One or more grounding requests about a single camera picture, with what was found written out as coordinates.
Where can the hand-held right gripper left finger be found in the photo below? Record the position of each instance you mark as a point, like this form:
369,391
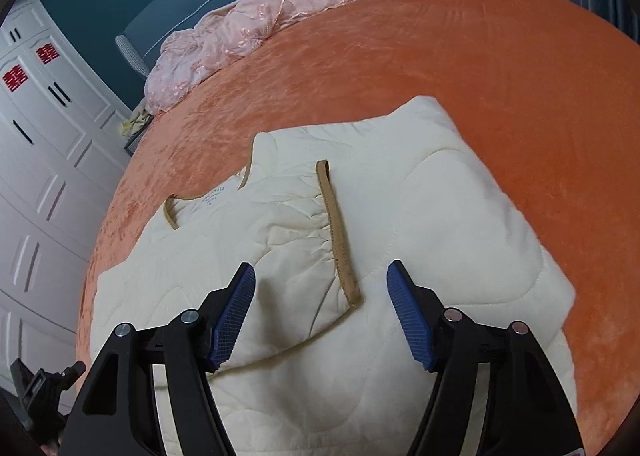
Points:
232,316

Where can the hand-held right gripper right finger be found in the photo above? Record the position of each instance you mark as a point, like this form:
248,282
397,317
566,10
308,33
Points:
407,316

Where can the cream quilted jacket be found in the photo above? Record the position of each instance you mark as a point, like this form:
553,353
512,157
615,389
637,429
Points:
310,236

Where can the dark nightstand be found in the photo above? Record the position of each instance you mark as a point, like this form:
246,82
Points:
136,142

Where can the white wardrobe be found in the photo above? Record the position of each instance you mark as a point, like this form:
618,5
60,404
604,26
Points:
45,176

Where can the yellowish cloth on nightstand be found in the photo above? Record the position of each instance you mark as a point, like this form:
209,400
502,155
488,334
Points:
134,122

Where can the orange plush bedspread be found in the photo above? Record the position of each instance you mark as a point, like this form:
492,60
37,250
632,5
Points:
450,61

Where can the grey checked fabric panel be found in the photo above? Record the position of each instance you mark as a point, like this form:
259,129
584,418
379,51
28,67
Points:
131,55

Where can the pink lace blanket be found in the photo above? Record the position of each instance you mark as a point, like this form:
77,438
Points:
240,31

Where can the red paper door decoration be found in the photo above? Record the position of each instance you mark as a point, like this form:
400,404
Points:
14,79
47,53

